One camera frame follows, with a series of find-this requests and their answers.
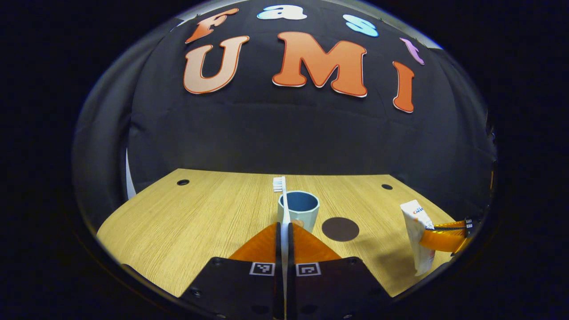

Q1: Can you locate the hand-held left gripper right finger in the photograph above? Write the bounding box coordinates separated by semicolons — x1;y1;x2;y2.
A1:
288;221;393;320

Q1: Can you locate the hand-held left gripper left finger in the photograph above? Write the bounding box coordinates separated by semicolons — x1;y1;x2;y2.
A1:
179;221;284;320

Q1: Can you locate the white toothpaste tube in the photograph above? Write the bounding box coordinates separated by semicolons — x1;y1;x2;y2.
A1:
400;200;436;276

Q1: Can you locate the pale blue cup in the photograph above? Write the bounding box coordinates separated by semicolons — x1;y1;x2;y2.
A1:
278;191;320;232

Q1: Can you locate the dark brown round coaster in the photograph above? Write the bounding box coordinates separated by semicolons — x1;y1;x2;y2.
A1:
321;217;360;242

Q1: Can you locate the white toothbrush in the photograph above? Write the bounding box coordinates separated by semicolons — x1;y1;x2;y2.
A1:
272;176;292;312

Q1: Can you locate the wooden desktop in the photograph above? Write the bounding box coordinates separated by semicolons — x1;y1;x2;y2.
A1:
96;168;458;298

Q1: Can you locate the dark side cloth panel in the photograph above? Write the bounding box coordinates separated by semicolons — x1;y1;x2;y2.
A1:
72;20;178;232
427;38;497;214

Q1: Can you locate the black backdrop cloth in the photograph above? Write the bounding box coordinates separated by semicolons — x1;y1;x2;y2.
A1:
127;0;494;209

